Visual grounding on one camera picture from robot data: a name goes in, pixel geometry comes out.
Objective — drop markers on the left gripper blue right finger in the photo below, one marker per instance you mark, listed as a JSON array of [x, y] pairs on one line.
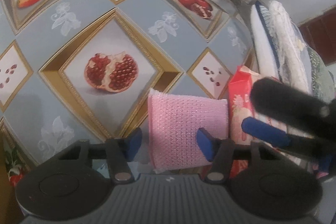
[[221, 153]]

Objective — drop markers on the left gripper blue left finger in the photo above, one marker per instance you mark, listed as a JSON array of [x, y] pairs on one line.
[[119, 152]]

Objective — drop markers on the pink knitted cloth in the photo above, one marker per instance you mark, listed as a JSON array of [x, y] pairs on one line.
[[173, 124]]

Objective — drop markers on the green floral pillow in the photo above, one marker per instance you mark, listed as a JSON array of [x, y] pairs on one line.
[[322, 82]]

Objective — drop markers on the orange wet wipes pack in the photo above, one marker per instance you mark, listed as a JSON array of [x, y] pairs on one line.
[[240, 106]]

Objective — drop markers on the brown wooden door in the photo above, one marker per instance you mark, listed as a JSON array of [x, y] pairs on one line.
[[319, 33]]

